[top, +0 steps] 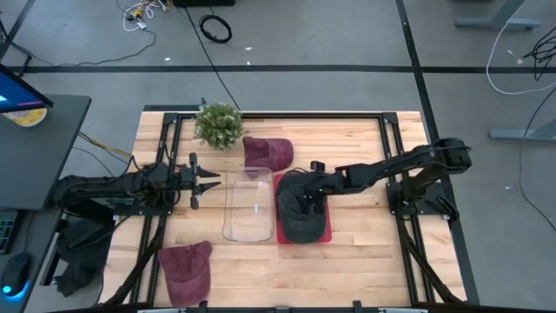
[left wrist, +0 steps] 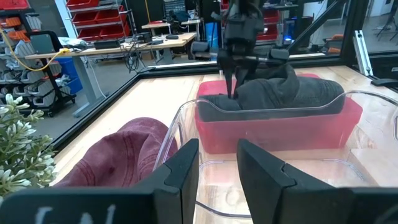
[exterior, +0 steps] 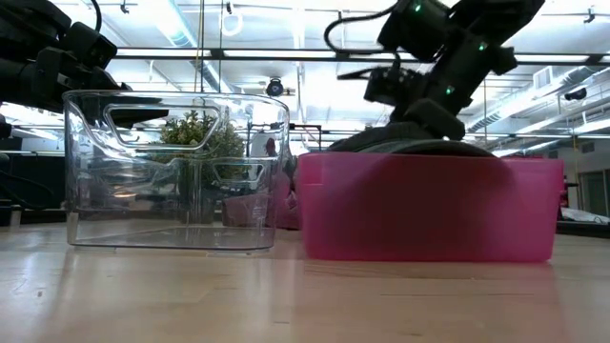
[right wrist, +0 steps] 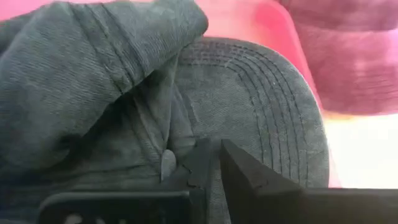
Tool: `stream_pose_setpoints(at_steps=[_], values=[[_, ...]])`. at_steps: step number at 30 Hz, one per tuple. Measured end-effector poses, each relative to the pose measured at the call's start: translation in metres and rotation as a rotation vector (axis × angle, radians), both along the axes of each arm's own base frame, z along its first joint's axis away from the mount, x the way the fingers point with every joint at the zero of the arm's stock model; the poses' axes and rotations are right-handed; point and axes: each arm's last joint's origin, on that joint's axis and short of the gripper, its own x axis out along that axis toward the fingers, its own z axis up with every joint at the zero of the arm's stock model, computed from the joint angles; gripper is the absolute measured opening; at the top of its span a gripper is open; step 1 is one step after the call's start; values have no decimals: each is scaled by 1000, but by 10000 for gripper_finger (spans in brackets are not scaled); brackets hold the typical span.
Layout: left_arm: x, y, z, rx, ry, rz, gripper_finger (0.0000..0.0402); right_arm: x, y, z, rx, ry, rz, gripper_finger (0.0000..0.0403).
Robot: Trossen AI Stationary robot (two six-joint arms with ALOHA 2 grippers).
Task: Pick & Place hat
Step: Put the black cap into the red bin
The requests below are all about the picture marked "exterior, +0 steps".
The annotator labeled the clear plastic bin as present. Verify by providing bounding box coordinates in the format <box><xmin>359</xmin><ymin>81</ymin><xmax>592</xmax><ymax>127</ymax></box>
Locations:
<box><xmin>62</xmin><ymin>89</ymin><xmax>292</xmax><ymax>253</ymax></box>

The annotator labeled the black metal frame stand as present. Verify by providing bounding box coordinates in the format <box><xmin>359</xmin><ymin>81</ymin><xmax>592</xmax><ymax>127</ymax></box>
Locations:
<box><xmin>289</xmin><ymin>123</ymin><xmax>323</xmax><ymax>154</ymax></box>

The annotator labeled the green potted plant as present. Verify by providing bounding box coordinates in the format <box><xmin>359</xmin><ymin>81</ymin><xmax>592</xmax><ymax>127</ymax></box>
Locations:
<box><xmin>155</xmin><ymin>110</ymin><xmax>247</xmax><ymax>225</ymax></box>

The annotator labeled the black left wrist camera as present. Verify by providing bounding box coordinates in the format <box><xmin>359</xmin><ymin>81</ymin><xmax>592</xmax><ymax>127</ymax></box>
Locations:
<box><xmin>65</xmin><ymin>21</ymin><xmax>118</xmax><ymax>71</ymax></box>

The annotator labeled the pink translucent plastic bin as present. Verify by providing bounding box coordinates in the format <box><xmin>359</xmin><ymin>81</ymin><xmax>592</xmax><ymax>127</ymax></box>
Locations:
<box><xmin>295</xmin><ymin>151</ymin><xmax>566</xmax><ymax>263</ymax></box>

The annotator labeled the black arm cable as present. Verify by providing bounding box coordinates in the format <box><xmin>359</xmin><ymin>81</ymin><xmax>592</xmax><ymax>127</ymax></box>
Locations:
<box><xmin>88</xmin><ymin>0</ymin><xmax>104</xmax><ymax>33</ymax></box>
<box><xmin>323</xmin><ymin>3</ymin><xmax>399</xmax><ymax>55</ymax></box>

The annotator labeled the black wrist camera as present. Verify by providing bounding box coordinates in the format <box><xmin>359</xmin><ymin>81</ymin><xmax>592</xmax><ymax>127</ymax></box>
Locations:
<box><xmin>65</xmin><ymin>21</ymin><xmax>118</xmax><ymax>71</ymax></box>
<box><xmin>363</xmin><ymin>65</ymin><xmax>428</xmax><ymax>109</ymax></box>

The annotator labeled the white hanging ring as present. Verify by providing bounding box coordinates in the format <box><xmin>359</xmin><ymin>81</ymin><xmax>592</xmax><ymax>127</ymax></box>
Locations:
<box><xmin>219</xmin><ymin>11</ymin><xmax>244</xmax><ymax>39</ymax></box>

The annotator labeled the black background counter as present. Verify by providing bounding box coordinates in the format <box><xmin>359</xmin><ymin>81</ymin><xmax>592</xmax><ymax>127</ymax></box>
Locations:
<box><xmin>0</xmin><ymin>136</ymin><xmax>66</xmax><ymax>226</ymax></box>

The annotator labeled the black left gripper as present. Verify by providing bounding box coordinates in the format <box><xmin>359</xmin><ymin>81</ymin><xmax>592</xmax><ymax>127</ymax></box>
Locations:
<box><xmin>0</xmin><ymin>47</ymin><xmax>170</xmax><ymax>129</ymax></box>

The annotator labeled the maroon baseball cap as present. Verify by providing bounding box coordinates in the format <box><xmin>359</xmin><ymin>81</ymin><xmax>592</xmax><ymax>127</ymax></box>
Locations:
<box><xmin>221</xmin><ymin>161</ymin><xmax>302</xmax><ymax>231</ymax></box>

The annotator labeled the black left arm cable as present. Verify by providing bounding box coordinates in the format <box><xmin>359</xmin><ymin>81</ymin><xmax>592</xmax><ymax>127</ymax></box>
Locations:
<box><xmin>88</xmin><ymin>0</ymin><xmax>104</xmax><ymax>33</ymax></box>

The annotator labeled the dark green baseball cap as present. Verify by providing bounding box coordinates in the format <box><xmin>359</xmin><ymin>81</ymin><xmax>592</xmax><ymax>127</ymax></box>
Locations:
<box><xmin>327</xmin><ymin>121</ymin><xmax>498</xmax><ymax>156</ymax></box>

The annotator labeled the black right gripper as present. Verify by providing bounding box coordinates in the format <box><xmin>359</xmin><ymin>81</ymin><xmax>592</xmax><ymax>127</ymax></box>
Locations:
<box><xmin>402</xmin><ymin>97</ymin><xmax>467</xmax><ymax>142</ymax></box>

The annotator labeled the black overhead frame bar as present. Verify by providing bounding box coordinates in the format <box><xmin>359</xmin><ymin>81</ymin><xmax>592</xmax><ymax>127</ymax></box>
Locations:
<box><xmin>113</xmin><ymin>47</ymin><xmax>610</xmax><ymax>67</ymax></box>

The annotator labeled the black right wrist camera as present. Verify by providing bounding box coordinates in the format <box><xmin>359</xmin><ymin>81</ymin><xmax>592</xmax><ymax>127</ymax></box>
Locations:
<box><xmin>363</xmin><ymin>65</ymin><xmax>428</xmax><ymax>109</ymax></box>

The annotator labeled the silver ceiling duct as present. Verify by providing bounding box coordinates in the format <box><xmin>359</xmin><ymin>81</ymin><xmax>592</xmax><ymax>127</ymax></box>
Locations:
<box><xmin>465</xmin><ymin>66</ymin><xmax>610</xmax><ymax>134</ymax></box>

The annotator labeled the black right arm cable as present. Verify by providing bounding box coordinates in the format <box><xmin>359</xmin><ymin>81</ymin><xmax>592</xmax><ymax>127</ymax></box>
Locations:
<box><xmin>323</xmin><ymin>3</ymin><xmax>399</xmax><ymax>55</ymax></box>

